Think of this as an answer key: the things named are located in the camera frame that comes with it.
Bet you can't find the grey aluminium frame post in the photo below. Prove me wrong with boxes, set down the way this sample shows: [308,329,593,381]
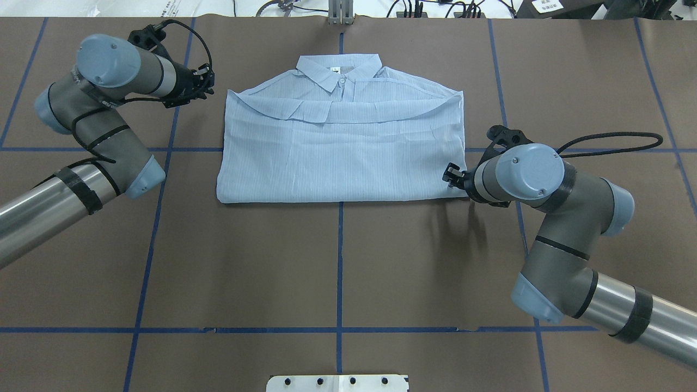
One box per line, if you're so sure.
[328,0,355,26]

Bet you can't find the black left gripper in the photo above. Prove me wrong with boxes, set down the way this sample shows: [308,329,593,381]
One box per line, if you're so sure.
[163,63,216,108]

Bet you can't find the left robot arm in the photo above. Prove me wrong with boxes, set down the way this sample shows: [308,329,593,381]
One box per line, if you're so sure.
[2,24,215,268]

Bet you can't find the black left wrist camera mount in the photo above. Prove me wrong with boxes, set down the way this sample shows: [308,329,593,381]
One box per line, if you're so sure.
[127,23,170,59]

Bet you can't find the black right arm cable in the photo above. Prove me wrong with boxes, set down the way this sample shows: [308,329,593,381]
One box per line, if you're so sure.
[555,131,664,158]

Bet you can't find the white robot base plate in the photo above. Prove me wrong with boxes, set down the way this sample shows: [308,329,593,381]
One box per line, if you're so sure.
[265,374,410,391]

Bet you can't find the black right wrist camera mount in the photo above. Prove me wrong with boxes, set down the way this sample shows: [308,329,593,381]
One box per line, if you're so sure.
[482,125,533,161]

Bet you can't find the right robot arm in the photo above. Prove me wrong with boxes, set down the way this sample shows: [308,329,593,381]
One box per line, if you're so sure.
[443,143,696,369]

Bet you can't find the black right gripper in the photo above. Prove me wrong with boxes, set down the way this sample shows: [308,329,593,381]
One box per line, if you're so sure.
[442,163,482,203]

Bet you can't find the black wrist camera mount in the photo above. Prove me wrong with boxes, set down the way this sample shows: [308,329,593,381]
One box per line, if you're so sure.
[482,125,533,161]
[127,23,170,59]

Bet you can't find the light blue button-up shirt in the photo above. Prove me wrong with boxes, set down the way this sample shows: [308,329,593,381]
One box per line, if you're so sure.
[216,54,466,204]

